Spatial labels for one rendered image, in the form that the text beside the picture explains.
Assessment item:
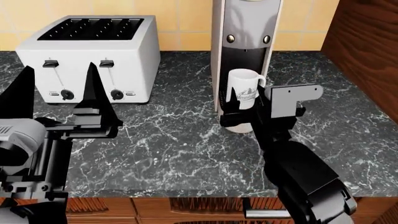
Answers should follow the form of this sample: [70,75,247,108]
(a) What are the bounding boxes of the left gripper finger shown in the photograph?
[0,65,35,120]
[74,62,124,125]

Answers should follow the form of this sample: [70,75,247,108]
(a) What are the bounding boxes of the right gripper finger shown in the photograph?
[256,84,272,111]
[220,92,259,128]

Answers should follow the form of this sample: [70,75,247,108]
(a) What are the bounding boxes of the white mug with mountain print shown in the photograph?
[226,69,267,111]

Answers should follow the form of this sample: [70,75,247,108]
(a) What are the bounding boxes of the tall grey coffee machine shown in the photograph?
[210,0,284,134]

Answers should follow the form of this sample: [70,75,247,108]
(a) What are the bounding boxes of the wooden base cabinet drawers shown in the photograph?
[0,196,398,224]

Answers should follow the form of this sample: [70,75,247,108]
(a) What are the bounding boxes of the dark wooden tall cabinet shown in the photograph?
[320,0,398,122]

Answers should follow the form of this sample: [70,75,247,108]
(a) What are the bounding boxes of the black toaster dial knob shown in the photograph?
[60,88,75,101]
[110,88,124,101]

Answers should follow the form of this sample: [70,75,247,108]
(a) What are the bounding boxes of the white four-slot toaster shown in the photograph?
[15,15,162,105]

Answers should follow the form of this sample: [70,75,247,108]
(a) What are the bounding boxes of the grey right gripper camera bracket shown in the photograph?
[270,84,323,119]

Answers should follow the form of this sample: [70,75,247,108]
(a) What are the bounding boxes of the grey left gripper camera housing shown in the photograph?
[0,118,48,167]

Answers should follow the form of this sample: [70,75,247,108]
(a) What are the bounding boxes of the metal drawer handle bar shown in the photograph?
[243,197,290,220]

